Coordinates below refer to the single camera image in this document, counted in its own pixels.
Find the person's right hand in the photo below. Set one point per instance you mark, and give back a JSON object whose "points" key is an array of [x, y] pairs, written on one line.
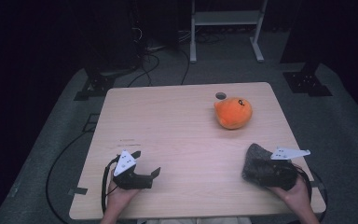
{"points": [[293, 194]]}

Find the white metal stand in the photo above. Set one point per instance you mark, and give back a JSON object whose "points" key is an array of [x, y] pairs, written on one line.
{"points": [[227, 17]]}

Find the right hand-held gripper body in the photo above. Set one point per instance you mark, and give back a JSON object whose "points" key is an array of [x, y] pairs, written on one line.
{"points": [[276, 175]]}

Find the grey tape strip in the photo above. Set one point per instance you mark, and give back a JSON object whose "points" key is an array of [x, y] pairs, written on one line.
{"points": [[78, 190], [317, 184]]}

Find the black stand base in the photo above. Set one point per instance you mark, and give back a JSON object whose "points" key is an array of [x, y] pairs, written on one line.
{"points": [[307, 83], [96, 85]]}

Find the orange plush toy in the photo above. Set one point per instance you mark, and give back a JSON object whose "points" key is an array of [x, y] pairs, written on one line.
{"points": [[233, 113]]}

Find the grey cloth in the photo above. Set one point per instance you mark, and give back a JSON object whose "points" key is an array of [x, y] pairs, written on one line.
{"points": [[254, 155]]}

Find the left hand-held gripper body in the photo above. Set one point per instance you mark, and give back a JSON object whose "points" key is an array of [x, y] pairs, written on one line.
{"points": [[130, 180]]}

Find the person's left hand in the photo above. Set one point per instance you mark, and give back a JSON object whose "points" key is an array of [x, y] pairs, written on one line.
{"points": [[121, 196]]}

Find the black floor tape frame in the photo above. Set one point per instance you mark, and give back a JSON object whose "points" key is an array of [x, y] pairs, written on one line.
{"points": [[90, 123]]}

